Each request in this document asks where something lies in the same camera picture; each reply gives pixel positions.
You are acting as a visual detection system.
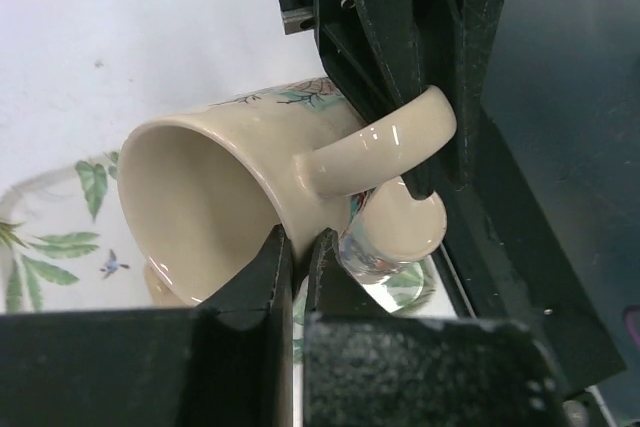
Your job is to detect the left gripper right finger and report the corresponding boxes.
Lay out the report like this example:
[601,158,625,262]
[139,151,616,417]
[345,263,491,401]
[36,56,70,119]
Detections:
[302,229,568,426]

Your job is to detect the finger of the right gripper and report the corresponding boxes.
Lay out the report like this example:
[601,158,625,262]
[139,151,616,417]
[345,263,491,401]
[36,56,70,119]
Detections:
[277,0,466,201]
[451,0,639,397]

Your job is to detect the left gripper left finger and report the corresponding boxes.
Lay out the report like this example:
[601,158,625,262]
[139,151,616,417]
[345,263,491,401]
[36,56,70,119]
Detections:
[1,226,293,426]

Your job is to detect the cream leaf pattern mug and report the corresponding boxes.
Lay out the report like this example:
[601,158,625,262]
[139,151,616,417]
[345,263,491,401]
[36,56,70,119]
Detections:
[117,77,457,306]

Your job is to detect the floral plastic tray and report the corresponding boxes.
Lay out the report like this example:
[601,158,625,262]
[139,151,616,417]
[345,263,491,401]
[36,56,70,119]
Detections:
[0,149,461,363]

